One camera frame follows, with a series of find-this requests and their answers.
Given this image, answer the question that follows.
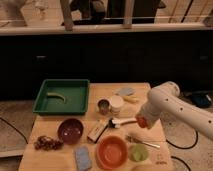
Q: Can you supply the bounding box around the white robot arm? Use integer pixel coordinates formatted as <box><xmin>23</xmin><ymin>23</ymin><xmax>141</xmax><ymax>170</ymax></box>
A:
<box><xmin>136</xmin><ymin>81</ymin><xmax>213</xmax><ymax>141</ymax></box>

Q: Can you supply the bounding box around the green plastic tray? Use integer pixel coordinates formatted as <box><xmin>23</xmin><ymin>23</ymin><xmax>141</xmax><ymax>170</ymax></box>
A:
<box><xmin>33</xmin><ymin>79</ymin><xmax>90</xmax><ymax>116</ymax></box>

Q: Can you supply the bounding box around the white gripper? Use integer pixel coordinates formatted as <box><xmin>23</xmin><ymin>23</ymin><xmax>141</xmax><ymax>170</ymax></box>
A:
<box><xmin>136</xmin><ymin>103</ymin><xmax>161</xmax><ymax>129</ymax></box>

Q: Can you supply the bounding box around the blue sponge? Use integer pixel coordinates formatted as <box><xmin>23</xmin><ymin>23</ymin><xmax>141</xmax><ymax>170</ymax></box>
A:
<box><xmin>74</xmin><ymin>146</ymin><xmax>92</xmax><ymax>171</ymax></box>

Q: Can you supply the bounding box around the red apple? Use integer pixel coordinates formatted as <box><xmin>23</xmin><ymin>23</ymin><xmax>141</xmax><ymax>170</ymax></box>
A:
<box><xmin>137</xmin><ymin>117</ymin><xmax>147</xmax><ymax>128</ymax></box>

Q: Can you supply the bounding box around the bunch of dark grapes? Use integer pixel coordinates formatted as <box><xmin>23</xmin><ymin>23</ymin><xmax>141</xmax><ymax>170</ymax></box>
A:
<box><xmin>34</xmin><ymin>136</ymin><xmax>63</xmax><ymax>151</ymax></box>

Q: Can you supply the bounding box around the metal can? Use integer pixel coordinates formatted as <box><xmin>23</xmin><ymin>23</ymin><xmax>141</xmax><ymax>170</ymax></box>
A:
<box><xmin>98</xmin><ymin>99</ymin><xmax>110</xmax><ymax>115</ymax></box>

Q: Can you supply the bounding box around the yellow banana piece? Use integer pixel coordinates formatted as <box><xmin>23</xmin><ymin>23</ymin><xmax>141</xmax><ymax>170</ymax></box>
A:
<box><xmin>122</xmin><ymin>96</ymin><xmax>139</xmax><ymax>103</ymax></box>

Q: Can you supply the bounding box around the purple bowl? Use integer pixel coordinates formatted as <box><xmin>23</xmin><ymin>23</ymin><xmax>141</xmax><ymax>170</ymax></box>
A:
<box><xmin>57</xmin><ymin>118</ymin><xmax>84</xmax><ymax>145</ymax></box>

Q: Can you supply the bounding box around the green banana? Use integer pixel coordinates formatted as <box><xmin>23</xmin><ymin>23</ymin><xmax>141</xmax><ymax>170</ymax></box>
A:
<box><xmin>46</xmin><ymin>92</ymin><xmax>66</xmax><ymax>103</ymax></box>

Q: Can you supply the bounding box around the silver fork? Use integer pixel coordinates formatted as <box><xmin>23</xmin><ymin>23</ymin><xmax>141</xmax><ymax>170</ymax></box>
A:
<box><xmin>125</xmin><ymin>135</ymin><xmax>160</xmax><ymax>149</ymax></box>

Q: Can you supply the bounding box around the black floor cable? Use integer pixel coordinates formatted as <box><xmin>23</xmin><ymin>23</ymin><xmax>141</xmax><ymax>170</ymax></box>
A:
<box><xmin>0</xmin><ymin>116</ymin><xmax>30</xmax><ymax>145</ymax></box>
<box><xmin>165</xmin><ymin>105</ymin><xmax>200</xmax><ymax>171</ymax></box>

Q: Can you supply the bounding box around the orange bowl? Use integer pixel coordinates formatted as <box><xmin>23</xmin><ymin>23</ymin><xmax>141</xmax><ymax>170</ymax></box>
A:
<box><xmin>95</xmin><ymin>136</ymin><xmax>128</xmax><ymax>170</ymax></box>

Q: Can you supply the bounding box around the small green cup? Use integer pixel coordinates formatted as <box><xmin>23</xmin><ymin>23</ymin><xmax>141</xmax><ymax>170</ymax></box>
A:
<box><xmin>130</xmin><ymin>144</ymin><xmax>149</xmax><ymax>162</ymax></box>

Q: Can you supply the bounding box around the white black eraser block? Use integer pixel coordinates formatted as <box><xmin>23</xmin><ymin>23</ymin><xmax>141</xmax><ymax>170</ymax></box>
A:
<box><xmin>87</xmin><ymin>120</ymin><xmax>108</xmax><ymax>143</ymax></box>

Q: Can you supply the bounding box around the white round container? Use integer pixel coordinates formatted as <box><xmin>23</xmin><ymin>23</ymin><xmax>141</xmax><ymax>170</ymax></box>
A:
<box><xmin>109</xmin><ymin>95</ymin><xmax>124</xmax><ymax>113</ymax></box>

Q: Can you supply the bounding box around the dark blue bag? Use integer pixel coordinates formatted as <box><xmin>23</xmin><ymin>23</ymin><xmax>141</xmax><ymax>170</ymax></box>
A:
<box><xmin>190</xmin><ymin>93</ymin><xmax>212</xmax><ymax>108</ymax></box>

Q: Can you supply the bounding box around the black left floor cable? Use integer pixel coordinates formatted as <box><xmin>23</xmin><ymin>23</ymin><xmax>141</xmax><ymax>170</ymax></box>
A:
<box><xmin>0</xmin><ymin>116</ymin><xmax>30</xmax><ymax>145</ymax></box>

